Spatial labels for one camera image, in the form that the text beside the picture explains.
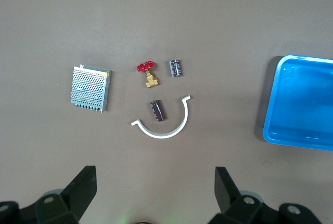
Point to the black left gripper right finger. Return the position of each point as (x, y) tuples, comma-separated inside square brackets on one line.
[(225, 190)]

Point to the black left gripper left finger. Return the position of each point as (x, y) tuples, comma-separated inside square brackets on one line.
[(83, 190)]

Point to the long dark brown capacitor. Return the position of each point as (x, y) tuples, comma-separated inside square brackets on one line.
[(158, 111)]

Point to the small black connector block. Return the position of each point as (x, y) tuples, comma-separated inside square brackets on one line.
[(177, 68)]

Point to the perforated metal power supply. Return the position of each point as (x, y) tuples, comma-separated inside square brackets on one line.
[(89, 89)]

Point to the blue plastic tray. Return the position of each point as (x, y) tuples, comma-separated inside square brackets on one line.
[(299, 104)]

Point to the brown table mat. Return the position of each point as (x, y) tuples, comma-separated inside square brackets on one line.
[(166, 13)]

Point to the white curved plastic bracket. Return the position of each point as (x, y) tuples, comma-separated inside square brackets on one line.
[(182, 122)]

